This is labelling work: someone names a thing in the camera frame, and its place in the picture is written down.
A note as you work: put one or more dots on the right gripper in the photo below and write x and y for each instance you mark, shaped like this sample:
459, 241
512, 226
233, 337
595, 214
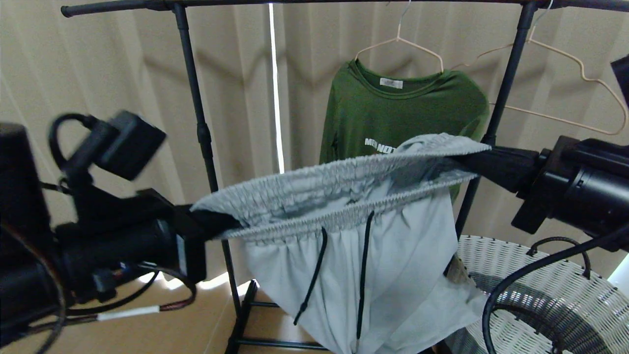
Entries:
585, 187

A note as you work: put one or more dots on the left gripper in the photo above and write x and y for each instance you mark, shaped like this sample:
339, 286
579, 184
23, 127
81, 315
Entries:
128, 246

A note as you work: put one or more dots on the pink clothes hanger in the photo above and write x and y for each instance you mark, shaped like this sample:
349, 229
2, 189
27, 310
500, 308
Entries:
565, 119
422, 47

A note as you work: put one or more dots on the pale grey shorts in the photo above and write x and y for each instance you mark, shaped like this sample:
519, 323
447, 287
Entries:
403, 255

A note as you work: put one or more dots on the green long-sleeved shirt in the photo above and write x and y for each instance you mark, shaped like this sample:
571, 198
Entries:
393, 113

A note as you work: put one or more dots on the white laundry basket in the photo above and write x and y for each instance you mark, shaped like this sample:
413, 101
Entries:
491, 255

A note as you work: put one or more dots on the black clothes rack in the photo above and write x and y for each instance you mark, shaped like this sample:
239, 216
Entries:
204, 137

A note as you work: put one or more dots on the beige curtain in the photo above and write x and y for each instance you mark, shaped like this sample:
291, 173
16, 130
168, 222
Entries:
98, 73

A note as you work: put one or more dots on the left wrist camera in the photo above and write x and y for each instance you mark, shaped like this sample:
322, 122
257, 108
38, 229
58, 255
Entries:
128, 142

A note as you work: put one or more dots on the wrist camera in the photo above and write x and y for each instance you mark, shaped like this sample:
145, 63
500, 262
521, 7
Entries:
128, 142
621, 78

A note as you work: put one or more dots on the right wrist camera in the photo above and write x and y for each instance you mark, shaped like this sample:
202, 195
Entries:
621, 78

